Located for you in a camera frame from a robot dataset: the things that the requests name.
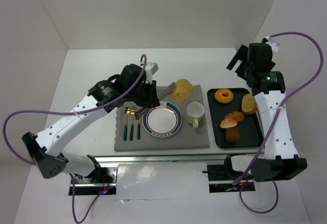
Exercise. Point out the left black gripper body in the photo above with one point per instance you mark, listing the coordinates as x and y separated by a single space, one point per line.
147 94

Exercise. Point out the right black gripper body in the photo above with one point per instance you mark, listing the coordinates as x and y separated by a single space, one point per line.
241 62

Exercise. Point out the metal serving tongs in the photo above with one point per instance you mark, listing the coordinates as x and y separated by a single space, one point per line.
169 90

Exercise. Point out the cut bread slice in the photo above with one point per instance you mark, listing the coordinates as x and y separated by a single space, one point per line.
249 105
183 90

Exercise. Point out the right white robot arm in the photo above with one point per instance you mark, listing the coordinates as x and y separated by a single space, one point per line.
281 160

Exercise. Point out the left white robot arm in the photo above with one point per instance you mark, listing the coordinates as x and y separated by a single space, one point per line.
134 84

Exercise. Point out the dark brown bread piece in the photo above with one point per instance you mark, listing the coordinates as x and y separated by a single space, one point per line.
233 135

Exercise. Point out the white plate green red rim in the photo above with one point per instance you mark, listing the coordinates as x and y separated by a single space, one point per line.
162 121

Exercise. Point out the grey cloth placemat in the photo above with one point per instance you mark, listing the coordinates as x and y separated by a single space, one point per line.
185 139

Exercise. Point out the orange glazed donut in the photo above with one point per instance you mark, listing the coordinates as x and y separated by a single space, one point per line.
223 96

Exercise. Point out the pale green mug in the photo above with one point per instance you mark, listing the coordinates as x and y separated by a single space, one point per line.
194 113

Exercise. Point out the brown glazed bun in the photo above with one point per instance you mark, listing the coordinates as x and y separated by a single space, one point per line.
236 115

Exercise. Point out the sugared round bun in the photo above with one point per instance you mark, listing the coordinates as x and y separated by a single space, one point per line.
228 123

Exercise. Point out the black baking tray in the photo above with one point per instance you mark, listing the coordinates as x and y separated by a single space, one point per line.
250 130

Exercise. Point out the gold fork green handle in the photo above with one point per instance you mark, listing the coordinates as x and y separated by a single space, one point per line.
132 112

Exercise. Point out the gold spoon green handle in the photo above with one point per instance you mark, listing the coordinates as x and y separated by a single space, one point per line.
127 112

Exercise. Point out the gold knife green handle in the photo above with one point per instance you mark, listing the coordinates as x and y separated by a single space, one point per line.
139 128

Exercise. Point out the aluminium rail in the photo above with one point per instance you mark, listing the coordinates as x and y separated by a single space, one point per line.
102 160

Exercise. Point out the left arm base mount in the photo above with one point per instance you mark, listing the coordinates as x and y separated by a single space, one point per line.
103 184

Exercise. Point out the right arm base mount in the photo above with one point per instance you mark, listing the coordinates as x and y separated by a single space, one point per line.
221 175

